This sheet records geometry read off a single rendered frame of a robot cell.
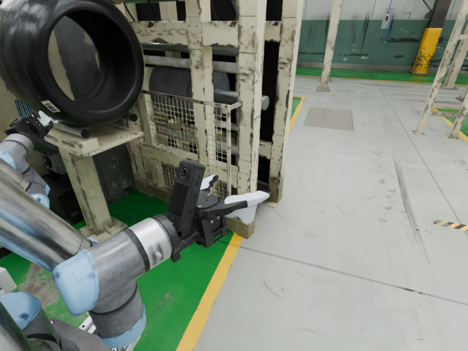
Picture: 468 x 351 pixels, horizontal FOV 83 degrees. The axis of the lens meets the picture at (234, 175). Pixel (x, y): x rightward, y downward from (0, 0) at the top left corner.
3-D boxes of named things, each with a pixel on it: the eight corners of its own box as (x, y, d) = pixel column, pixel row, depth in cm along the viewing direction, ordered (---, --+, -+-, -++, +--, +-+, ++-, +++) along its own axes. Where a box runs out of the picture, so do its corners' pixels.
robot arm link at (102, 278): (63, 297, 40) (42, 257, 35) (131, 256, 46) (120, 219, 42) (81, 334, 35) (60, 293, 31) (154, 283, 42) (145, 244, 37)
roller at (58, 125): (41, 120, 137) (48, 114, 139) (47, 127, 140) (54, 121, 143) (79, 133, 121) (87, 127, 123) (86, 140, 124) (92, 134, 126)
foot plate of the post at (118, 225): (74, 233, 194) (72, 229, 192) (106, 214, 214) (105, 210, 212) (95, 248, 182) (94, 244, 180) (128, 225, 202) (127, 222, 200)
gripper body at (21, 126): (35, 110, 93) (18, 125, 84) (53, 129, 99) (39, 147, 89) (16, 118, 94) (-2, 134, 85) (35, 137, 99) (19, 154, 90)
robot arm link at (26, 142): (34, 154, 86) (12, 163, 87) (40, 147, 90) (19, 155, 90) (14, 136, 81) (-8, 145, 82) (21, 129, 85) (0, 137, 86)
